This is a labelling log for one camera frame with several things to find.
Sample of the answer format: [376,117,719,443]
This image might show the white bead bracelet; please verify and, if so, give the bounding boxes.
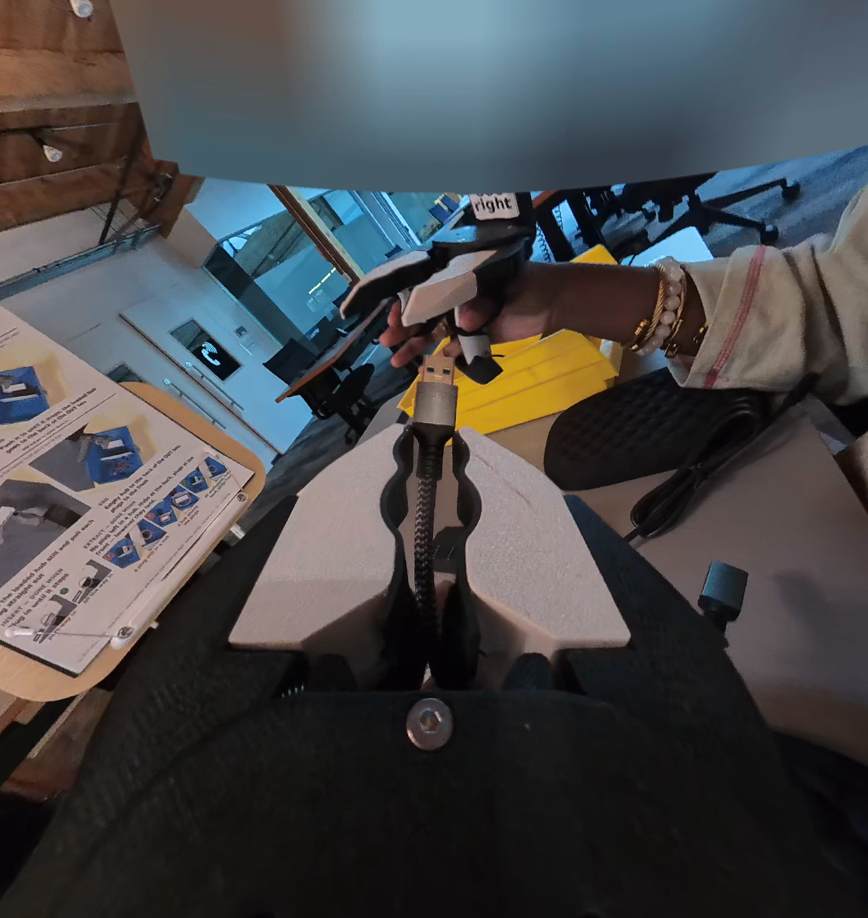
[635,255,687,357]

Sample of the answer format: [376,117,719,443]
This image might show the person's right forearm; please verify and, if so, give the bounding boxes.
[681,154,868,407]

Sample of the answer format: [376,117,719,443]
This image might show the white folding stand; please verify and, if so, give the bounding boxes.
[4,581,161,651]

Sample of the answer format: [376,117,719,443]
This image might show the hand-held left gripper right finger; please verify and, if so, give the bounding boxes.
[434,426,631,691]

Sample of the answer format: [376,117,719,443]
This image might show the grey plug usb cable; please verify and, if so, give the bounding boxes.
[409,351,460,682]

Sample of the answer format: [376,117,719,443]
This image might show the person's right hand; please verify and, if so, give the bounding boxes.
[379,261,657,370]

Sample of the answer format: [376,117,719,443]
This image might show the wooden office desk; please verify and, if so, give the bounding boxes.
[276,316,390,404]

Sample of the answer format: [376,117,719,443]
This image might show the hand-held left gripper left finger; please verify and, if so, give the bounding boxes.
[228,425,428,691]

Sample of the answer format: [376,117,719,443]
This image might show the black mesh wrist rest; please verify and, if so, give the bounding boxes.
[545,368,773,493]

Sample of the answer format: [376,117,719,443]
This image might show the printed instruction sheet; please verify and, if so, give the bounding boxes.
[0,290,256,677]

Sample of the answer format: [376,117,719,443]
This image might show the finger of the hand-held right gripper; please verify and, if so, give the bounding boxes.
[400,267,479,325]
[339,247,436,321]

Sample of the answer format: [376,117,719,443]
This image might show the yellow plastic bin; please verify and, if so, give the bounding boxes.
[398,244,619,437]

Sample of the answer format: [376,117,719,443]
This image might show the black office chair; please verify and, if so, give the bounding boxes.
[312,362,378,446]
[606,172,802,248]

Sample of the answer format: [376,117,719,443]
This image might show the thick black hub cable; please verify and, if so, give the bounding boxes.
[624,391,816,542]

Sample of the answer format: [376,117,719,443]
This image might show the gold bangle bracelet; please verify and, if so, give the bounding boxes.
[662,264,710,361]

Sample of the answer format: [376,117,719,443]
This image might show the white door with phone sign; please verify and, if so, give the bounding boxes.
[119,308,292,454]

